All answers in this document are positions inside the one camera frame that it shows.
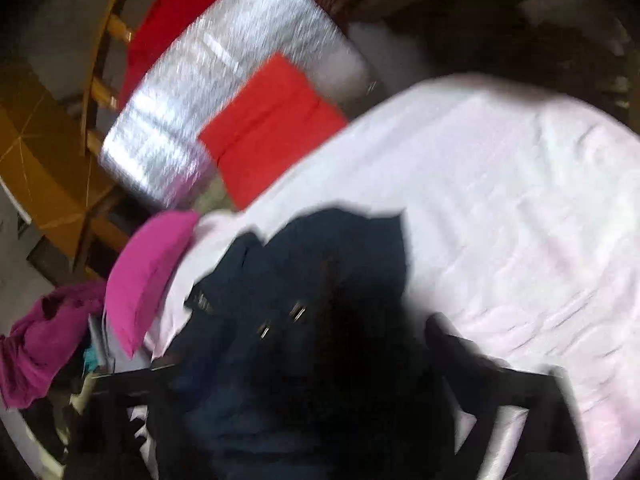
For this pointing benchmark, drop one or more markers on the wooden chair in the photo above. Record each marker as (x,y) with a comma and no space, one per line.
(98,94)

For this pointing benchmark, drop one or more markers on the red cloth behind mat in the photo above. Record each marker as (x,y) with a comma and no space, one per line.
(161,26)

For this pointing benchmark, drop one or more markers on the magenta pillow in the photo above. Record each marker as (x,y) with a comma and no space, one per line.
(141,273)

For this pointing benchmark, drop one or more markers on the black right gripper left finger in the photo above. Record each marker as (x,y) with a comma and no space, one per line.
(105,442)

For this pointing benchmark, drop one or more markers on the magenta garment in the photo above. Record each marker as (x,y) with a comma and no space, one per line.
(41,343)

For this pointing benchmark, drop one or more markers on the silver foil insulation mat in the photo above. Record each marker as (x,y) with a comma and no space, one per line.
(153,150)

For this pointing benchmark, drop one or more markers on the navy blue puffer jacket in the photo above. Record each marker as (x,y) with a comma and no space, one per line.
(297,361)

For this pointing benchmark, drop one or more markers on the red cushion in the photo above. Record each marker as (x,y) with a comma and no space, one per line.
(275,120)

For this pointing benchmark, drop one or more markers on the white fleece blanket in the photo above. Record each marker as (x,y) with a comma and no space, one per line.
(521,217)

